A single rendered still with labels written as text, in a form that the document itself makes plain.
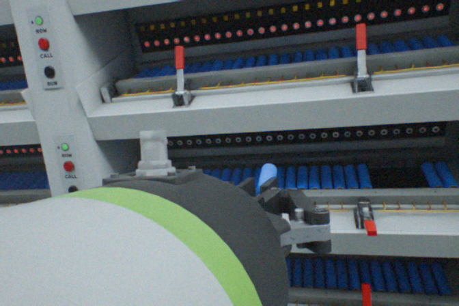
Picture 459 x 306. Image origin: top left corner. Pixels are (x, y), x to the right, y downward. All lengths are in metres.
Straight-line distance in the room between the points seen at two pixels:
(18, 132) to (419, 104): 0.63
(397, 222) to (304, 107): 0.22
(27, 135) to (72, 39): 0.19
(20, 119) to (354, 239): 0.58
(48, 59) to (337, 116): 0.45
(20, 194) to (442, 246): 0.75
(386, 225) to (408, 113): 0.17
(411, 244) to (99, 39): 0.60
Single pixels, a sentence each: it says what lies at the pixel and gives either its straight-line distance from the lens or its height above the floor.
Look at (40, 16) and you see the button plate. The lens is 0.68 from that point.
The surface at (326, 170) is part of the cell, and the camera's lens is 0.68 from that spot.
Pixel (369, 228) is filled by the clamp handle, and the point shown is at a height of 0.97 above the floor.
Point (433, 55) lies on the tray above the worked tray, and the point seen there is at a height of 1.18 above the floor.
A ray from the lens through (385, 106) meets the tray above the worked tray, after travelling 0.55.
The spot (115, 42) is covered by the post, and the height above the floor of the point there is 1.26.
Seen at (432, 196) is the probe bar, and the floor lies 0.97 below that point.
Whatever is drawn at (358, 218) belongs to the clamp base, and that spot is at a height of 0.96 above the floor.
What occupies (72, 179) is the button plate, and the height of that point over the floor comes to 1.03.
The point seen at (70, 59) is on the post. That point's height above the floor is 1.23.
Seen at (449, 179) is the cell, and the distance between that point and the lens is 0.68.
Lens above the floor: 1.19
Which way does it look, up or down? 12 degrees down
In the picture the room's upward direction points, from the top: 6 degrees counter-clockwise
